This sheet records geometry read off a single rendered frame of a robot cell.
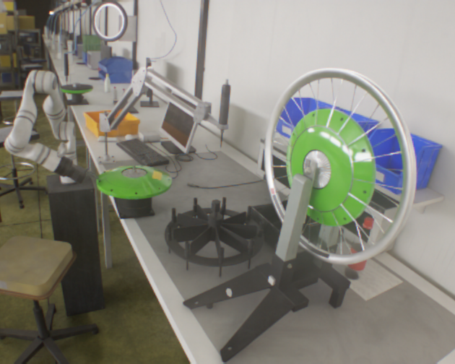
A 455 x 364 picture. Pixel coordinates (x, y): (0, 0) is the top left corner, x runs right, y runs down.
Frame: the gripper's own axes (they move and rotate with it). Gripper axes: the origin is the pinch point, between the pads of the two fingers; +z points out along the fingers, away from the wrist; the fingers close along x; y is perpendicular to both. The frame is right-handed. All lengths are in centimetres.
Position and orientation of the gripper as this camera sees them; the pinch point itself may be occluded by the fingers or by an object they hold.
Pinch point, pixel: (100, 178)
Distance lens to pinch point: 150.3
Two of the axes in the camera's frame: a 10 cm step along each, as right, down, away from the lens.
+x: 4.2, 4.0, -8.1
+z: 6.9, 4.4, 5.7
